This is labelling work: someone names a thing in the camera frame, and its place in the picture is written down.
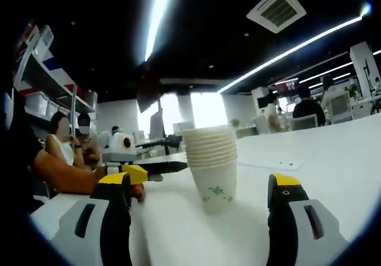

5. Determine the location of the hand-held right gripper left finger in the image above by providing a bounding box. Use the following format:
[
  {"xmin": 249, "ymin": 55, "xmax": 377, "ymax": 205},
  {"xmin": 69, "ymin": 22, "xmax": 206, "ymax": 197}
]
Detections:
[{"xmin": 50, "ymin": 172, "xmax": 133, "ymax": 266}]

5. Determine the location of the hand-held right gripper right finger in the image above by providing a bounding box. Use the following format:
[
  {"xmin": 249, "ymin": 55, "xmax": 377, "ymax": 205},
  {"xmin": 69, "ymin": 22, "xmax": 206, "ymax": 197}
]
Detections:
[{"xmin": 267, "ymin": 173, "xmax": 349, "ymax": 266}]

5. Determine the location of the nested paper cup stack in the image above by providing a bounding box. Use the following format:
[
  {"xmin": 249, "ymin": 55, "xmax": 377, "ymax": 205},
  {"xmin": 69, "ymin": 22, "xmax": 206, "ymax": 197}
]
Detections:
[{"xmin": 181, "ymin": 124, "xmax": 239, "ymax": 215}]

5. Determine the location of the person's left hand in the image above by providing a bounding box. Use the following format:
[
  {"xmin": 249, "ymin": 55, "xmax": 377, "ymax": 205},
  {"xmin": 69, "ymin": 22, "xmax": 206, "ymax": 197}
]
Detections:
[{"xmin": 130, "ymin": 183, "xmax": 147, "ymax": 204}]

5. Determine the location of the monitor with purple screen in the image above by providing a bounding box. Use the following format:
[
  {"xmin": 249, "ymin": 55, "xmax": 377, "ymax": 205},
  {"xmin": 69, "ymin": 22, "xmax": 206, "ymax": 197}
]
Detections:
[{"xmin": 149, "ymin": 111, "xmax": 166, "ymax": 139}]

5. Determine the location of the large dark display screen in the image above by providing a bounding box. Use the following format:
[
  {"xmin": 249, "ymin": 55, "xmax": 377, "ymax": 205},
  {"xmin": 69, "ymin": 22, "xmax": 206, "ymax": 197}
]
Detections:
[{"xmin": 136, "ymin": 81, "xmax": 164, "ymax": 114}]

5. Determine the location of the white table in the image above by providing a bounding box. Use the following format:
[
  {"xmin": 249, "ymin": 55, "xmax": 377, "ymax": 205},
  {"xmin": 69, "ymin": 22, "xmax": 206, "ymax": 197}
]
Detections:
[{"xmin": 29, "ymin": 112, "xmax": 381, "ymax": 266}]

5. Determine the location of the white low cabinet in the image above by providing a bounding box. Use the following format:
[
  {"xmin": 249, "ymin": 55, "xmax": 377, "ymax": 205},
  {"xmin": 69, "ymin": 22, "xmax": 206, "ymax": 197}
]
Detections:
[{"xmin": 235, "ymin": 125, "xmax": 258, "ymax": 139}]

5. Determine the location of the storage shelf with white bins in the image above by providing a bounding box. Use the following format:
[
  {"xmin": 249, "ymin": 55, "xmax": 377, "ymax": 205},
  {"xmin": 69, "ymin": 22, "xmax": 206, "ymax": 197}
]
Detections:
[{"xmin": 13, "ymin": 24, "xmax": 98, "ymax": 126}]

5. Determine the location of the white office chair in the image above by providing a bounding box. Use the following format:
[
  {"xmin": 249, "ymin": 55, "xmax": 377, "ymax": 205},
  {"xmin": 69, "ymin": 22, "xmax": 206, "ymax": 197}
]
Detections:
[
  {"xmin": 329, "ymin": 90, "xmax": 354, "ymax": 124},
  {"xmin": 252, "ymin": 115, "xmax": 272, "ymax": 134},
  {"xmin": 290, "ymin": 113, "xmax": 318, "ymax": 132}
]

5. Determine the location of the ceiling light strip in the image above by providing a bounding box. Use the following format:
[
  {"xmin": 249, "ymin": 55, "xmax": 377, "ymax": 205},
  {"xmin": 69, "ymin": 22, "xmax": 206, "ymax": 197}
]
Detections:
[
  {"xmin": 299, "ymin": 61, "xmax": 354, "ymax": 85},
  {"xmin": 144, "ymin": 0, "xmax": 176, "ymax": 62},
  {"xmin": 217, "ymin": 4, "xmax": 372, "ymax": 94}
]

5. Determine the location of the black tripod stand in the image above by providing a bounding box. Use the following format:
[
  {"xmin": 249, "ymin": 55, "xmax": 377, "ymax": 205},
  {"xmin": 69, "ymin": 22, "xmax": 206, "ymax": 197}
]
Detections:
[{"xmin": 363, "ymin": 57, "xmax": 373, "ymax": 96}]

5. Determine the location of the ceiling air conditioner unit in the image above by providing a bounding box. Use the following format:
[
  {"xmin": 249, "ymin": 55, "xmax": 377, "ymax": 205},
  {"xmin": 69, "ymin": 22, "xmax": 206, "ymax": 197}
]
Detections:
[{"xmin": 246, "ymin": 0, "xmax": 307, "ymax": 35}]

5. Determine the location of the wall screen with red picture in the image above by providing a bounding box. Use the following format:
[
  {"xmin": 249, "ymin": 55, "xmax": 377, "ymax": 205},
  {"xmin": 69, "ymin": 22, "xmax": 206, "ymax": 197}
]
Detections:
[{"xmin": 275, "ymin": 80, "xmax": 299, "ymax": 92}]

